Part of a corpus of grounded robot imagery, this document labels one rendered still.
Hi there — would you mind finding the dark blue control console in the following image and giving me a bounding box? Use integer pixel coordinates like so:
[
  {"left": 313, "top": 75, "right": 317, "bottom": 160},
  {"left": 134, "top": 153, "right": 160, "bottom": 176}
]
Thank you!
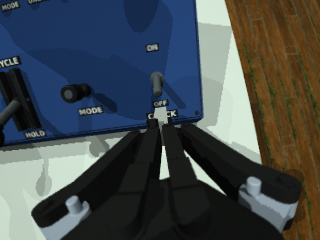
[{"left": 0, "top": 0, "right": 204, "bottom": 148}]

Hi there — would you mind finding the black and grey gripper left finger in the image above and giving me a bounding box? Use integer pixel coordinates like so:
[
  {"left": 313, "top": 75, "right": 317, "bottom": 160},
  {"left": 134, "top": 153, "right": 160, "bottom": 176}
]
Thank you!
[{"left": 31, "top": 107, "right": 164, "bottom": 240}]

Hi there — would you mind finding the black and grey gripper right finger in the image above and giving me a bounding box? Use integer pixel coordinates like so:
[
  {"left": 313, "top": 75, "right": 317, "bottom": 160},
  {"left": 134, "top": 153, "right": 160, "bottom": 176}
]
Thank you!
[{"left": 160, "top": 107, "right": 302, "bottom": 237}]

